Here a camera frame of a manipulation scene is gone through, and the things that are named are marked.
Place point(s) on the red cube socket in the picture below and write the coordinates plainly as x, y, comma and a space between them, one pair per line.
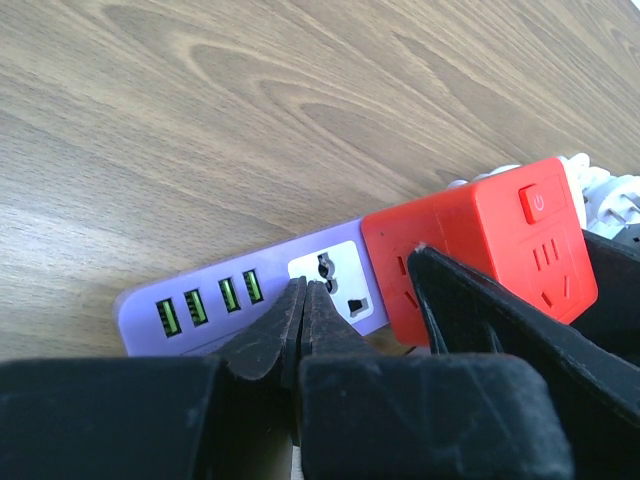
519, 227

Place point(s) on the purple power strip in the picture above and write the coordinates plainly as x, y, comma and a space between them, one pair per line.
196, 312

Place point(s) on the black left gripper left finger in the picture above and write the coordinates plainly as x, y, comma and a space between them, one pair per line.
223, 416

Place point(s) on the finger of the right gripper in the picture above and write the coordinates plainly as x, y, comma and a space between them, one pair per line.
591, 365

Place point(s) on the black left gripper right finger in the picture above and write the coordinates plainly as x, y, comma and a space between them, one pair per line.
461, 416

